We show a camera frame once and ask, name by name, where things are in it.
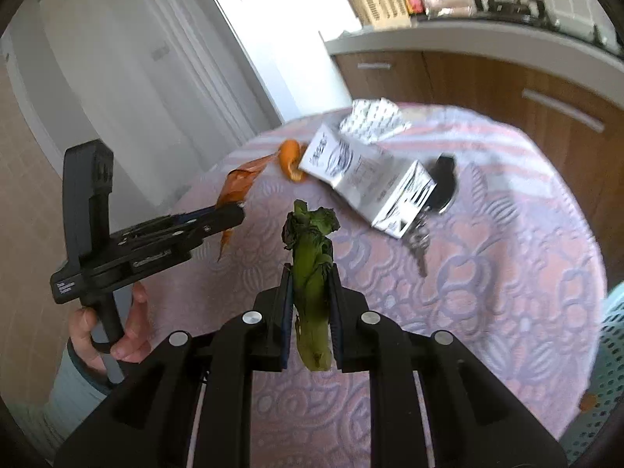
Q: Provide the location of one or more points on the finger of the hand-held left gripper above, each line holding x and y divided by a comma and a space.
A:
204, 229
190, 213

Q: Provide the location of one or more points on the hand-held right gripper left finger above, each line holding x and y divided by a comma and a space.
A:
286, 321

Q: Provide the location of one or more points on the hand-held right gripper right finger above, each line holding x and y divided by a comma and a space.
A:
335, 331

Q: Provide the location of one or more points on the green vegetable stalk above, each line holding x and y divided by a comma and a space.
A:
309, 273

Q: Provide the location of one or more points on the orange peel strip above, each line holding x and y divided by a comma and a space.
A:
239, 183

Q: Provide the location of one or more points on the light blue perforated basket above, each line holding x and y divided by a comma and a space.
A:
604, 375

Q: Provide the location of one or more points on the person's left forearm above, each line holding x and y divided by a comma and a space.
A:
63, 399

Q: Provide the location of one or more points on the person's left hand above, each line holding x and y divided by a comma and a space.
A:
135, 321

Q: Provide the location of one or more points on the pink patterned blanket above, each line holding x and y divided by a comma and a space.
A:
438, 302

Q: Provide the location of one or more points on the metal keys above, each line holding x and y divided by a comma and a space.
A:
420, 246

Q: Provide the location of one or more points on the white door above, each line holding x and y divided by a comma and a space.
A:
146, 58

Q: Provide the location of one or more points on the white printed carton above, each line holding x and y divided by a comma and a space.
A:
370, 175

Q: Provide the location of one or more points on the black key fob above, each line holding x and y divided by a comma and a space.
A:
444, 185

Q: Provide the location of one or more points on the polka dot paper wrapper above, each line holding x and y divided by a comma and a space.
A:
373, 119

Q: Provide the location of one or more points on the wooden cabinet door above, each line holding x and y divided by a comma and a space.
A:
380, 83
536, 117

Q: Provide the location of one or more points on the cream slotted utensil basket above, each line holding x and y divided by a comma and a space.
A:
378, 5

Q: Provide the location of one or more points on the black gas stove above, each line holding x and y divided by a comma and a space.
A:
526, 12

